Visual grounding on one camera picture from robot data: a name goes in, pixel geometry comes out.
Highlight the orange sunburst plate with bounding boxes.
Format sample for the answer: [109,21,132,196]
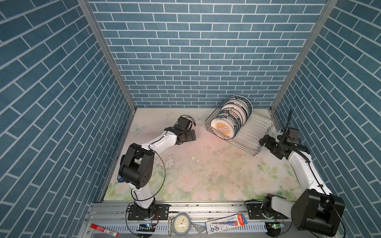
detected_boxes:
[210,117,237,139]

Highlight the green rim hao wei plate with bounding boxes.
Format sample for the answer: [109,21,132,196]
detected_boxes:
[219,109,242,133]

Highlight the metal wire dish rack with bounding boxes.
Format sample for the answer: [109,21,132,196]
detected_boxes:
[205,99,273,156]

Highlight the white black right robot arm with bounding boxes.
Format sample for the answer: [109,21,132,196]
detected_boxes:
[259,135,345,237]

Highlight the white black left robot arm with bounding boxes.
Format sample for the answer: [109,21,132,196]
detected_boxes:
[118,126,196,220]

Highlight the blue black stapler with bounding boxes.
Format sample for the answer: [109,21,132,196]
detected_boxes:
[117,175,124,182]

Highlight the blue white toothpaste box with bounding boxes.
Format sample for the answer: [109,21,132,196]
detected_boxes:
[205,214,248,235]

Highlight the round white dial timer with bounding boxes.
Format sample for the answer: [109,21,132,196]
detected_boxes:
[172,213,191,237]

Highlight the red marker pen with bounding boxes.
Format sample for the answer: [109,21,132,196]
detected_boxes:
[90,224,120,237]

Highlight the aluminium front rail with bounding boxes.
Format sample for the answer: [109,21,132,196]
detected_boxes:
[78,200,337,238]

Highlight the aluminium corner post right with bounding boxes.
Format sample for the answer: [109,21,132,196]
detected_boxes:
[270,0,338,113]

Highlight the aluminium corner post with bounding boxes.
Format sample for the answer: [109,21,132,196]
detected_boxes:
[77,0,137,114]
[270,0,338,113]

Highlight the aluminium corner post left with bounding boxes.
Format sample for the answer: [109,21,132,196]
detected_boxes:
[77,0,137,114]

